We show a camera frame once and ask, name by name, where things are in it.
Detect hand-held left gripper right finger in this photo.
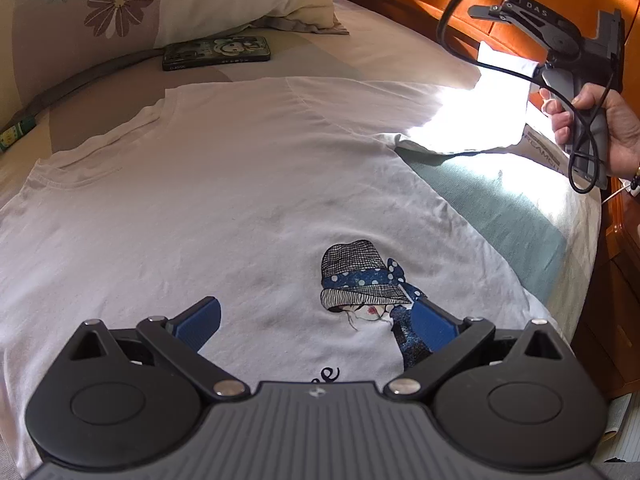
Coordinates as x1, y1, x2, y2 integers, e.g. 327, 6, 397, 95
385, 297, 566, 403

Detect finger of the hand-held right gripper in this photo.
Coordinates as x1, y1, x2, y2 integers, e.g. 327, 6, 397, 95
467, 3, 552, 60

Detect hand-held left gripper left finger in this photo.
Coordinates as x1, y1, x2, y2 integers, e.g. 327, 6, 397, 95
67, 296, 251, 403

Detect white printed t-shirt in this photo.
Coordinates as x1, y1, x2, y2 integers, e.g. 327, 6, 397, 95
0, 42, 558, 480

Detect person's right hand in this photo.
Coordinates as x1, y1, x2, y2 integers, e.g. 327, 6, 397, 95
539, 83, 640, 181

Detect green glass bottle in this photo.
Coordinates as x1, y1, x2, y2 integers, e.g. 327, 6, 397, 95
0, 115, 38, 153

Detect phone with cartoon case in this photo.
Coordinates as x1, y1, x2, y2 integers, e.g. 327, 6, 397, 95
161, 35, 272, 72

